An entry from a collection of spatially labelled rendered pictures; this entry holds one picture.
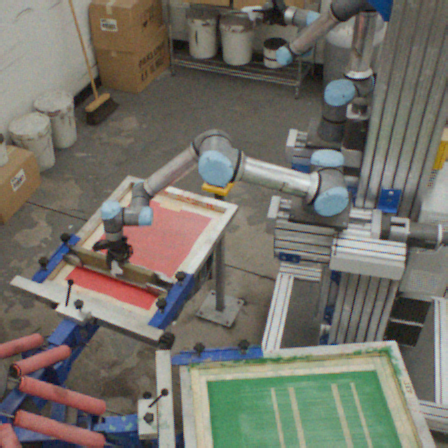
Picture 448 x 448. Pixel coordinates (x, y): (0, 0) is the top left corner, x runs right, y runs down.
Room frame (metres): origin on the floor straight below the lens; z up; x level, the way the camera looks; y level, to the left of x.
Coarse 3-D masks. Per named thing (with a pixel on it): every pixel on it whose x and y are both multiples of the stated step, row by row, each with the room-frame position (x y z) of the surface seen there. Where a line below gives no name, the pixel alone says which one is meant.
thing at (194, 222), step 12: (168, 216) 2.16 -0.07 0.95; (180, 216) 2.15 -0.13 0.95; (192, 216) 2.14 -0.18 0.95; (204, 216) 2.13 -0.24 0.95; (192, 228) 2.06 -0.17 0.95; (204, 228) 2.05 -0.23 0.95; (192, 240) 1.98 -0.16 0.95; (180, 252) 1.91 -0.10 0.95; (144, 264) 1.86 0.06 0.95; (156, 264) 1.85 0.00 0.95; (168, 264) 1.85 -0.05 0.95; (180, 264) 1.84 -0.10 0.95; (168, 276) 1.78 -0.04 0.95; (120, 288) 1.74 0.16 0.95; (132, 288) 1.73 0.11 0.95; (120, 300) 1.67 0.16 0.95; (132, 300) 1.66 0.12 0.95; (144, 300) 1.66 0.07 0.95
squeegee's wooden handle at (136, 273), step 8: (80, 248) 1.89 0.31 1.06; (80, 256) 1.87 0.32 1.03; (88, 256) 1.85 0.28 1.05; (96, 256) 1.83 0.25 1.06; (104, 256) 1.83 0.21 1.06; (88, 264) 1.85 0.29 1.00; (96, 264) 1.83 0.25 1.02; (104, 264) 1.81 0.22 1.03; (120, 264) 1.77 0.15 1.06; (128, 264) 1.77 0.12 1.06; (128, 272) 1.75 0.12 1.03; (136, 272) 1.73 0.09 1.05; (144, 272) 1.71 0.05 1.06; (152, 272) 1.71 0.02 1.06; (136, 280) 1.73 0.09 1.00; (144, 280) 1.71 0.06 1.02; (152, 280) 1.69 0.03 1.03
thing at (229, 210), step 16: (128, 176) 2.45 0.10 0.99; (176, 192) 2.28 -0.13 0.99; (208, 208) 2.18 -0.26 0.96; (224, 208) 2.14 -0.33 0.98; (96, 224) 2.13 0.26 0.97; (224, 224) 2.02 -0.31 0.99; (80, 240) 2.02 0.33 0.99; (208, 240) 1.93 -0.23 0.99; (208, 256) 1.86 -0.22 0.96; (192, 272) 1.75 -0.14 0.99; (64, 288) 1.74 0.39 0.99; (96, 304) 1.63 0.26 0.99; (112, 304) 1.62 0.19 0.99; (144, 320) 1.52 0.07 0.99
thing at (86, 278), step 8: (152, 200) 2.28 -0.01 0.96; (160, 208) 2.22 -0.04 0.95; (160, 216) 2.16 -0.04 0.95; (72, 272) 1.86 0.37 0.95; (80, 272) 1.86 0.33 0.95; (88, 272) 1.85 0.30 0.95; (96, 272) 1.84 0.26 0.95; (80, 280) 1.81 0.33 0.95; (88, 280) 1.80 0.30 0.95; (96, 280) 1.80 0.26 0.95; (104, 280) 1.79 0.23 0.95; (112, 280) 1.79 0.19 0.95; (88, 288) 1.76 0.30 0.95; (96, 288) 1.75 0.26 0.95; (104, 288) 1.75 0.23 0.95
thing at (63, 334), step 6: (60, 324) 1.50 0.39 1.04; (66, 324) 1.50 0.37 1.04; (72, 324) 1.50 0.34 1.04; (78, 324) 1.51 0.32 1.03; (60, 330) 1.48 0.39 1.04; (66, 330) 1.47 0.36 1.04; (72, 330) 1.47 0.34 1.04; (54, 336) 1.45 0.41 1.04; (60, 336) 1.45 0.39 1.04; (66, 336) 1.45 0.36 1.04; (72, 336) 1.47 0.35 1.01; (48, 342) 1.43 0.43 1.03; (54, 342) 1.42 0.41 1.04; (60, 342) 1.42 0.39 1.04; (66, 342) 1.43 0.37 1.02
